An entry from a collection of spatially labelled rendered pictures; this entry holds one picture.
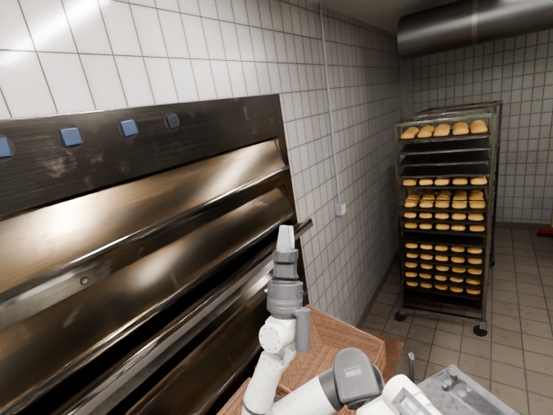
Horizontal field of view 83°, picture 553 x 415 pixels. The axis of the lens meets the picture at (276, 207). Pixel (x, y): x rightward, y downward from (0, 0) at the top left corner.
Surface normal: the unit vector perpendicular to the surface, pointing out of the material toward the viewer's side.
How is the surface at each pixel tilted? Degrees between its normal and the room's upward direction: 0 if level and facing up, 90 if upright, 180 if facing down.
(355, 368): 34
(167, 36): 90
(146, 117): 90
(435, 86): 90
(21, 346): 70
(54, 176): 90
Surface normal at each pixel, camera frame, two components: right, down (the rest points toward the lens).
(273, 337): -0.53, -0.07
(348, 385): -0.44, -0.60
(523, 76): -0.54, 0.33
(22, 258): 0.72, -0.28
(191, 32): 0.83, 0.04
